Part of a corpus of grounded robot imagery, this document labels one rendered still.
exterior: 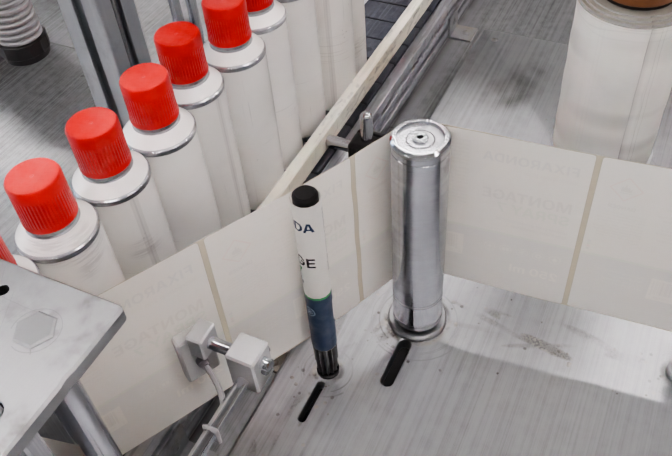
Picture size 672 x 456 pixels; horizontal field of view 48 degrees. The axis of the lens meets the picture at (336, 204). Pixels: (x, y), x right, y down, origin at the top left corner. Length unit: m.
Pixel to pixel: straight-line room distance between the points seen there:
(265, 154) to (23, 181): 0.24
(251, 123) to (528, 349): 0.28
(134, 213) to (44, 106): 0.49
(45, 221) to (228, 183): 0.19
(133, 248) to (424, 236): 0.20
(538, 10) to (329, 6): 0.40
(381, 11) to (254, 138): 0.36
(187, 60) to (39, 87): 0.49
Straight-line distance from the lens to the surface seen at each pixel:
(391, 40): 0.83
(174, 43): 0.55
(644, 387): 0.60
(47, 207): 0.47
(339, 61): 0.75
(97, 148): 0.49
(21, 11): 0.57
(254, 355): 0.44
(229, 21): 0.58
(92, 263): 0.49
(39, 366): 0.30
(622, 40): 0.60
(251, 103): 0.61
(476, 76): 0.84
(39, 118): 0.97
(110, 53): 0.70
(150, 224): 0.53
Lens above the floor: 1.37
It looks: 45 degrees down
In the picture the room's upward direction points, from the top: 5 degrees counter-clockwise
